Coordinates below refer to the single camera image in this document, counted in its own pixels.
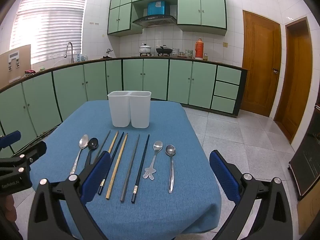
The grey chopstick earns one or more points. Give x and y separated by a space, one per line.
130 167
106 137

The steel kitchen faucet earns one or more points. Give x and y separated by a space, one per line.
72 55

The patterned ceramic bowl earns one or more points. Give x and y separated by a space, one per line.
188 53

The blue box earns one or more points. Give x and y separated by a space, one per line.
156 8

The small kettle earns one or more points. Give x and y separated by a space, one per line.
109 53

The black board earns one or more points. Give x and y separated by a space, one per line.
307 165

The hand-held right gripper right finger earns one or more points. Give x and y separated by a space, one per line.
222 172

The black wok with lid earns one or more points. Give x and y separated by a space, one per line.
163 50

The blue tablecloth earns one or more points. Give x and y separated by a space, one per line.
150 217

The range hood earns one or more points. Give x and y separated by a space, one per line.
155 20

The stack of bowls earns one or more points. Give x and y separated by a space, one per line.
175 52

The black spoon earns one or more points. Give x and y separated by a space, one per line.
93 143

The red cloth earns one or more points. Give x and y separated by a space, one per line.
30 72

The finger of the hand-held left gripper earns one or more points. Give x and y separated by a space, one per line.
10 138
33 150

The white window blinds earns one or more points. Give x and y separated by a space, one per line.
50 30

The white cooking pot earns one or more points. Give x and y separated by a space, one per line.
145 49

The white two-compartment utensil holder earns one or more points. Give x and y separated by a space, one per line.
140 110

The orange thermos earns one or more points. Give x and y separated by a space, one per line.
198 48

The plain silver spoon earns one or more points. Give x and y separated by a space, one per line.
170 150

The green cabinets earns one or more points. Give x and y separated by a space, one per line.
155 80
212 10

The bottles by sink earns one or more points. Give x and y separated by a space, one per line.
82 58

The cardboard box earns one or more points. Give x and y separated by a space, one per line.
22 62

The green upper cabinets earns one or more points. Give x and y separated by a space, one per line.
212 10

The dark blue chopstick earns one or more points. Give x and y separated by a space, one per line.
141 167
119 142

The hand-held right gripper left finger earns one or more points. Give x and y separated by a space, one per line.
100 170

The wooden chopstick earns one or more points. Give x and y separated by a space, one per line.
116 167
114 140

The green lower cabinets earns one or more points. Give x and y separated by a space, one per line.
155 80

